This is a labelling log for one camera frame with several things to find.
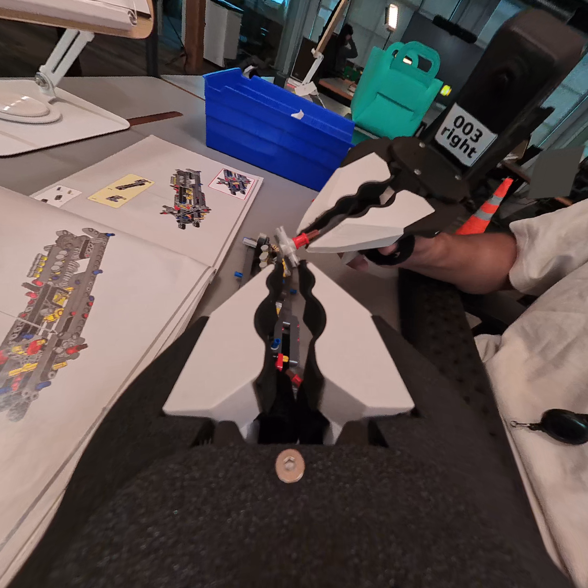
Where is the grey lego chassis assembly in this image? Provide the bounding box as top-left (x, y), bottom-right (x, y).
top-left (243, 232), bottom-right (306, 398)

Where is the open instruction booklet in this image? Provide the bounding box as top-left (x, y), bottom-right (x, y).
top-left (0, 134), bottom-right (265, 570)

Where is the orange traffic cone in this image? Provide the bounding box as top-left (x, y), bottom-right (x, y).
top-left (456, 178), bottom-right (514, 236)

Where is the black badge reel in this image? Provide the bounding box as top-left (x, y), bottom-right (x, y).
top-left (509, 410), bottom-right (588, 445)

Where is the person's right forearm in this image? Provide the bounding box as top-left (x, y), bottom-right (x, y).
top-left (434, 231), bottom-right (518, 295)

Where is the black monitor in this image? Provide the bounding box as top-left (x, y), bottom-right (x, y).
top-left (429, 14), bottom-right (494, 108)

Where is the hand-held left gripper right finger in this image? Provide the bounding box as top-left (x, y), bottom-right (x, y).
top-left (298, 263), bottom-right (415, 445)

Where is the white paper binder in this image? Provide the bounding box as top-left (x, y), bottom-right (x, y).
top-left (0, 0), bottom-right (152, 32)

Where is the wooden pillar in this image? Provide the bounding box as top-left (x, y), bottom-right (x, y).
top-left (185, 0), bottom-right (206, 75)

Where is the white folding stand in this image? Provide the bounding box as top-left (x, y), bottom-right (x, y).
top-left (0, 28), bottom-right (131, 157)

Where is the white cabinet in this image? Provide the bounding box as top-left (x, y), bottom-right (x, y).
top-left (204, 0), bottom-right (244, 69)

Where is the blue plastic bin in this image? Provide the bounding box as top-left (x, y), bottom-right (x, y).
top-left (203, 68), bottom-right (355, 191)

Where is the teal felt bag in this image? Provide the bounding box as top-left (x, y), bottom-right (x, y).
top-left (351, 41), bottom-right (444, 138)

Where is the person's right hand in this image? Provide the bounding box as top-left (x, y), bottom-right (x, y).
top-left (341, 234), bottom-right (443, 277)

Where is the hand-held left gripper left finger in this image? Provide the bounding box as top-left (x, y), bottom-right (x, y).
top-left (163, 263), bottom-right (284, 445)

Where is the grey lego connector red pin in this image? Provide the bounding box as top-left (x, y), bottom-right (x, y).
top-left (275, 226), bottom-right (323, 253)

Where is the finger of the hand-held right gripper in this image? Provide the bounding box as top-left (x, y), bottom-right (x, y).
top-left (296, 152), bottom-right (397, 236)
top-left (306, 189), bottom-right (435, 254)

